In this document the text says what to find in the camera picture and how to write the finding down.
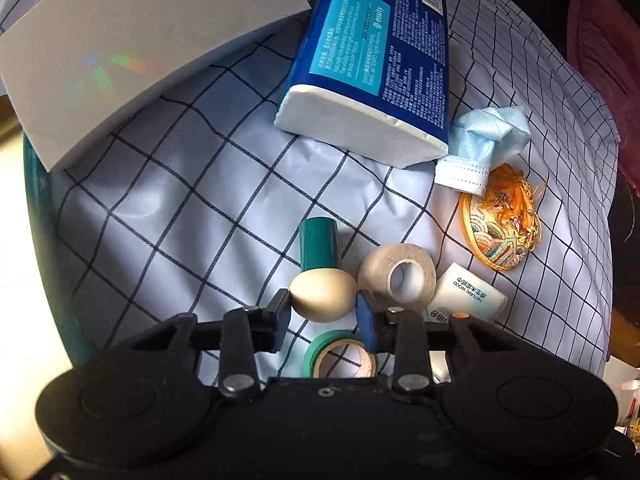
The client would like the white cardboard box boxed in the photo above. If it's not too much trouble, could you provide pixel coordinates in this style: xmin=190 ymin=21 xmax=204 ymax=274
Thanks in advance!
xmin=0 ymin=0 xmax=313 ymax=173

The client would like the maroon cloth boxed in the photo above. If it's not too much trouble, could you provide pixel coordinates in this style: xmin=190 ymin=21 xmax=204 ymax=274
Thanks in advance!
xmin=567 ymin=0 xmax=640 ymax=188

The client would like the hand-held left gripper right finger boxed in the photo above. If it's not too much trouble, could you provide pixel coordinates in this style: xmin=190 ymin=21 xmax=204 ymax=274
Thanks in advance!
xmin=356 ymin=292 xmax=531 ymax=396

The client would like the green tape roll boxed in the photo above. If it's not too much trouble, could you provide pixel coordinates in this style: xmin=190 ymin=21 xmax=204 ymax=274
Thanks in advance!
xmin=302 ymin=329 xmax=379 ymax=380

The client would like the small white tissue packet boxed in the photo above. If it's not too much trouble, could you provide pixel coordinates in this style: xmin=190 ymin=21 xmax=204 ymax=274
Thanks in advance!
xmin=425 ymin=261 xmax=508 ymax=332

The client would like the blue face mask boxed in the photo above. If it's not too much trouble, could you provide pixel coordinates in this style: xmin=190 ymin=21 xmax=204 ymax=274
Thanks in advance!
xmin=434 ymin=106 xmax=531 ymax=196

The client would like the blue tissue pack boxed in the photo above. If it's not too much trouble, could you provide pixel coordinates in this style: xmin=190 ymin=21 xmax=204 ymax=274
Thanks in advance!
xmin=274 ymin=0 xmax=451 ymax=168

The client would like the beige egg shaker green handle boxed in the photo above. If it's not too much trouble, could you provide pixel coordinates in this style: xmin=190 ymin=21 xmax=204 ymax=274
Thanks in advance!
xmin=289 ymin=216 xmax=359 ymax=322

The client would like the orange embroidered pouch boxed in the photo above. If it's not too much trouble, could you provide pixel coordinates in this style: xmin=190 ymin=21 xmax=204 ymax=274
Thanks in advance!
xmin=459 ymin=162 xmax=543 ymax=272

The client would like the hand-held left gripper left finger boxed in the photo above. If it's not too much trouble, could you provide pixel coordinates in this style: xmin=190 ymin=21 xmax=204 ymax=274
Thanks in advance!
xmin=112 ymin=290 xmax=293 ymax=399

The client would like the white checked blanket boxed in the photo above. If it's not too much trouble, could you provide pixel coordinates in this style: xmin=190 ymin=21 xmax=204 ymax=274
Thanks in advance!
xmin=0 ymin=0 xmax=621 ymax=381

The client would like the white bandage roll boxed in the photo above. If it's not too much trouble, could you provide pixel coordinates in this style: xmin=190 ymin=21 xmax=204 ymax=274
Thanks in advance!
xmin=357 ymin=243 xmax=437 ymax=307

